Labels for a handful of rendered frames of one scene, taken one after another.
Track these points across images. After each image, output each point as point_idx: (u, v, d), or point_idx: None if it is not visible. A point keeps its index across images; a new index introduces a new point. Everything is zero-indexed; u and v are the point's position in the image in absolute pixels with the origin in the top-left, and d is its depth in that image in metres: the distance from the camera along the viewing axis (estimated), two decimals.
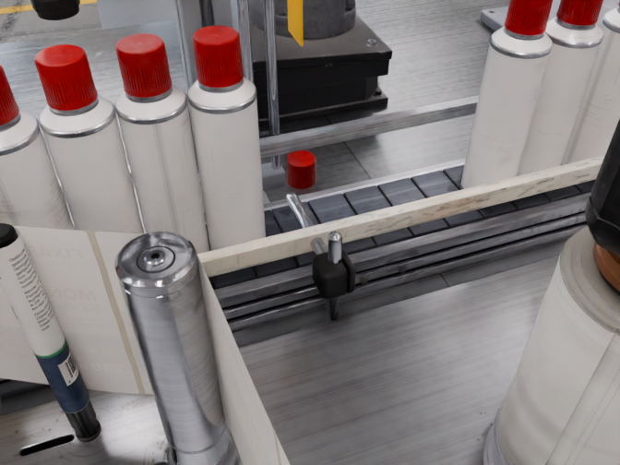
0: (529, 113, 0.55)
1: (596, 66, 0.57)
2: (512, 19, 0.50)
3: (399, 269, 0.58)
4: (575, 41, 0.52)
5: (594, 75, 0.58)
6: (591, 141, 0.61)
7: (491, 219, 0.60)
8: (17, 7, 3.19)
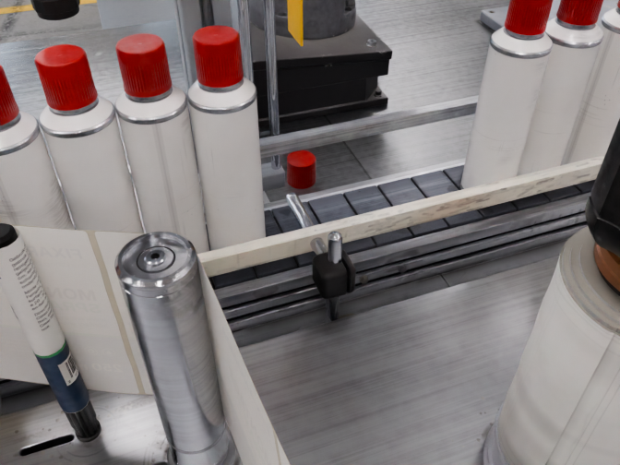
0: (529, 113, 0.55)
1: (595, 66, 0.57)
2: (512, 19, 0.50)
3: (399, 269, 0.58)
4: (575, 41, 0.52)
5: (593, 75, 0.58)
6: (590, 141, 0.61)
7: (491, 219, 0.60)
8: (17, 7, 3.19)
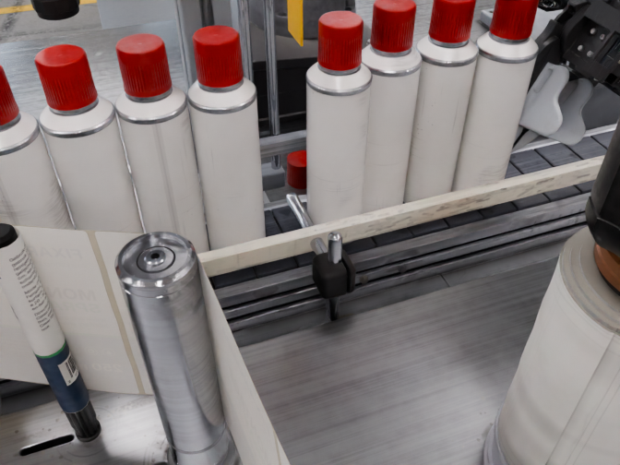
0: (361, 150, 0.50)
1: None
2: (324, 55, 0.45)
3: (399, 269, 0.58)
4: (394, 69, 0.48)
5: None
6: (412, 172, 0.57)
7: (491, 219, 0.60)
8: (17, 7, 3.19)
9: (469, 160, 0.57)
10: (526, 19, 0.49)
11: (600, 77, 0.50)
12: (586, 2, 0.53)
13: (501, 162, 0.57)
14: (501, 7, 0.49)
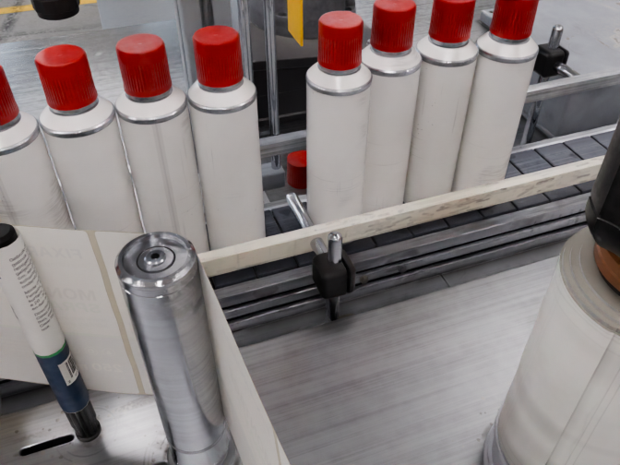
0: (361, 150, 0.50)
1: None
2: (324, 55, 0.45)
3: (399, 269, 0.58)
4: (394, 69, 0.48)
5: None
6: (412, 172, 0.57)
7: (491, 219, 0.60)
8: (17, 7, 3.19)
9: (469, 160, 0.57)
10: (526, 19, 0.49)
11: None
12: None
13: (501, 162, 0.57)
14: (501, 7, 0.49)
